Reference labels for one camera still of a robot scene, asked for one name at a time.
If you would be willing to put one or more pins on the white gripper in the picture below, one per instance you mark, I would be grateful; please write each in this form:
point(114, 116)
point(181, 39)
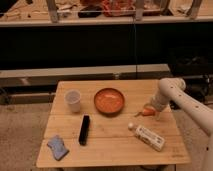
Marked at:
point(159, 104)

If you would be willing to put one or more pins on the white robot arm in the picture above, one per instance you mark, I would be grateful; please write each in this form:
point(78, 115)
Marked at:
point(172, 89)

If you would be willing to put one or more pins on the white ceramic cup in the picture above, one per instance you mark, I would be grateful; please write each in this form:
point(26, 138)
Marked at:
point(72, 99)

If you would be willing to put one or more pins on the white plastic bottle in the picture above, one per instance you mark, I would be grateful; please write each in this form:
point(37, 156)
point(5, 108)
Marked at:
point(147, 136)

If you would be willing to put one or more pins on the orange round bowl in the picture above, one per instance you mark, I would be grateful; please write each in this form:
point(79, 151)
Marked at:
point(109, 101)

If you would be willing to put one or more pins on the wooden slat table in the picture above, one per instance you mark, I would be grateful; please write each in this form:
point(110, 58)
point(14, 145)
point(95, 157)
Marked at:
point(109, 142)

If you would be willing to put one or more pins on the blue sponge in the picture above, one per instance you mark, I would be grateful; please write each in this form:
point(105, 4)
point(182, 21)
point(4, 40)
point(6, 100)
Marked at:
point(58, 148)

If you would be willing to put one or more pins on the long metal shelf rail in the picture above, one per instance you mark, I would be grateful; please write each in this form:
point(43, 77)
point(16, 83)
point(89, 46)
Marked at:
point(50, 76)

